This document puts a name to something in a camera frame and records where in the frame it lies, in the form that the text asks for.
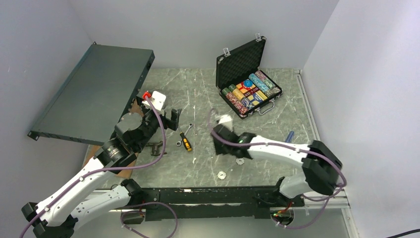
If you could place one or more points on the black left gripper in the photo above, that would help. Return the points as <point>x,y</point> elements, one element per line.
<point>173,122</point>

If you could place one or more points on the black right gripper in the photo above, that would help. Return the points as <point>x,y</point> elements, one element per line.
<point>219,149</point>

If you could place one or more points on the white poker chip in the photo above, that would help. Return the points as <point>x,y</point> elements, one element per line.
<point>221,175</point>
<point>240,161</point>

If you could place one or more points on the blue playing card deck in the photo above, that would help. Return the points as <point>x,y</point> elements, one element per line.
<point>257,97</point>

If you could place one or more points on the blue round blind button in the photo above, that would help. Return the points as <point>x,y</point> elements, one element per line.
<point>248,84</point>

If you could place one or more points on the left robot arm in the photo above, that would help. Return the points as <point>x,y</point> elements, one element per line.
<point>65,211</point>

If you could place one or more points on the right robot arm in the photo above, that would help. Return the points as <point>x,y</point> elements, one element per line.
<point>318,168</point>

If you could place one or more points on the black poker set case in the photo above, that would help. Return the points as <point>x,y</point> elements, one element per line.
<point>239,64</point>

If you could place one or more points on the silver ratchet wrench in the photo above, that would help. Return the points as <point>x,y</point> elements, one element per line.
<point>186,132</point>

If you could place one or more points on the yellow black screwdriver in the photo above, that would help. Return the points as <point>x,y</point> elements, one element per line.
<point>185,142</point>

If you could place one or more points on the black clamp tool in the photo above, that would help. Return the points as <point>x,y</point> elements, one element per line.
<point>155,148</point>

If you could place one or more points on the red playing card deck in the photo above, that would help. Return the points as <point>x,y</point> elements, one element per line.
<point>244,90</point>

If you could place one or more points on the dark rack server chassis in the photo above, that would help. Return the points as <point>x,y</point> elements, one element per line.
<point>96,94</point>

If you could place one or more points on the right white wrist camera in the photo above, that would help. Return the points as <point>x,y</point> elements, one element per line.
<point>226,121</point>

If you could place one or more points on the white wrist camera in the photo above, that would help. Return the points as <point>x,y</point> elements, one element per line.
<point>156,98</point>
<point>226,121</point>

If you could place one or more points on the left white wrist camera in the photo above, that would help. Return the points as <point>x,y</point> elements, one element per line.
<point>156,98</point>

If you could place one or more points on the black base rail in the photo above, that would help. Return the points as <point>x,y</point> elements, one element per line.
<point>211,202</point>

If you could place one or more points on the blue handled screwdriver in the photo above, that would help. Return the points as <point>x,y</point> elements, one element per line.
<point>289,137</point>

